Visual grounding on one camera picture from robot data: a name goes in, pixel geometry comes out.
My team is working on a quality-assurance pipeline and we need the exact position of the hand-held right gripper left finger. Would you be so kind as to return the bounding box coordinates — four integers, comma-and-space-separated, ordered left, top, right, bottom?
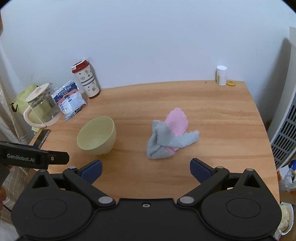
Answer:
31, 159, 116, 208

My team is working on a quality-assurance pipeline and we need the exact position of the glass kettle with cream lid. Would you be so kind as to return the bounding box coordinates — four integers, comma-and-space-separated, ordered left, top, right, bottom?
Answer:
23, 83, 64, 128

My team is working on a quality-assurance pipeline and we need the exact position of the blue snack packet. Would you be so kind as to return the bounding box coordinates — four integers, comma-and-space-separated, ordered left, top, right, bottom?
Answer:
54, 79, 88, 121

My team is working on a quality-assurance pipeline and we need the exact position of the white pill bottle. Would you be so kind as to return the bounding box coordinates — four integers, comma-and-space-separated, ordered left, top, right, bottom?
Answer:
216, 65, 228, 86

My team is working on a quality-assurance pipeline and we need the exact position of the bowl of food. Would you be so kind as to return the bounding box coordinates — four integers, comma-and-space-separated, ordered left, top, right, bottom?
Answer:
275, 201, 292, 240

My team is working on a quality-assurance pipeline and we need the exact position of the grey and pink cloth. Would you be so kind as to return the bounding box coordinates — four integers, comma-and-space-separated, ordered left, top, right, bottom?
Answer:
146, 108, 200, 160

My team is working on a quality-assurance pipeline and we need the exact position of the white slatted appliance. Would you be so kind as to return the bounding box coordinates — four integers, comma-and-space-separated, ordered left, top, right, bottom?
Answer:
269, 86, 296, 172

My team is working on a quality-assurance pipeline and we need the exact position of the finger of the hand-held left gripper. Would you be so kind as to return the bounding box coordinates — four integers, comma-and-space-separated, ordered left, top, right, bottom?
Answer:
47, 150, 70, 166

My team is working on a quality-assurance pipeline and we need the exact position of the person's left hand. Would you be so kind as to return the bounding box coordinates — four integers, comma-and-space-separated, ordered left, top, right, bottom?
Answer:
0, 186, 6, 210

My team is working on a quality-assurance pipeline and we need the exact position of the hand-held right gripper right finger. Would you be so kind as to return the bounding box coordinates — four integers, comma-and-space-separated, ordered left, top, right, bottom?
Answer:
177, 158, 262, 207

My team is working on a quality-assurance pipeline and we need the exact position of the patterned curtain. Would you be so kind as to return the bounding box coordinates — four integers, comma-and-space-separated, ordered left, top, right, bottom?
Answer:
0, 80, 31, 209

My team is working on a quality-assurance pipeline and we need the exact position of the pale yellow bowl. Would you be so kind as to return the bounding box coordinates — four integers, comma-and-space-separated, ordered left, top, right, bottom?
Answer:
77, 116, 117, 155

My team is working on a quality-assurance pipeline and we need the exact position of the dark smartphone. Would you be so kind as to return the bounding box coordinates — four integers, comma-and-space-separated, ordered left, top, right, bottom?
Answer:
33, 129, 51, 150

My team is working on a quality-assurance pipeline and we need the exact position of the pile of clutter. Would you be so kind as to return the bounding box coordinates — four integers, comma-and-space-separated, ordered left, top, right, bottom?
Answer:
277, 159, 296, 193

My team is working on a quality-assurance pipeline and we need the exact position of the patterned tumbler with red lid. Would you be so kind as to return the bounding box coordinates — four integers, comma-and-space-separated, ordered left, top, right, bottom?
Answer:
71, 60, 101, 100

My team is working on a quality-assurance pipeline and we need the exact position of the yellow-green bag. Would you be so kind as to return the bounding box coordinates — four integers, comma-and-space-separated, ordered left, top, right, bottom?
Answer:
11, 84, 40, 110

